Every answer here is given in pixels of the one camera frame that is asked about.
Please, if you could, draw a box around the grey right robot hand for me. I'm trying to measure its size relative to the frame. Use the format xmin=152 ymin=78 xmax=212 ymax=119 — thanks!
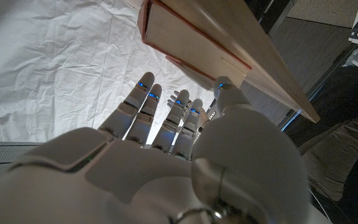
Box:
xmin=0 ymin=72 xmax=311 ymax=224

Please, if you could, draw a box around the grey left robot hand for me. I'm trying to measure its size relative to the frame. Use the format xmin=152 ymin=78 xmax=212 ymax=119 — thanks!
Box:
xmin=166 ymin=89 xmax=180 ymax=109

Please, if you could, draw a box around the red book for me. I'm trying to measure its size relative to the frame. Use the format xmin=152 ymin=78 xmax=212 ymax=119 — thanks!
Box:
xmin=136 ymin=0 xmax=252 ymax=91

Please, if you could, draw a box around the white pocket calculator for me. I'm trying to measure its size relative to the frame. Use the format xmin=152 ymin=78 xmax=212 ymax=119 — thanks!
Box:
xmin=165 ymin=55 xmax=219 ymax=91

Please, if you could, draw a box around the olive trouser leg of person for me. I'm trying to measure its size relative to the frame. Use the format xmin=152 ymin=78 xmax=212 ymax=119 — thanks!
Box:
xmin=298 ymin=108 xmax=358 ymax=202

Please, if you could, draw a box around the white crumpled backdrop sheet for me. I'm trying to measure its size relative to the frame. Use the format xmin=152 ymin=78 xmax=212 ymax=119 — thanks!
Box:
xmin=0 ymin=0 xmax=218 ymax=144

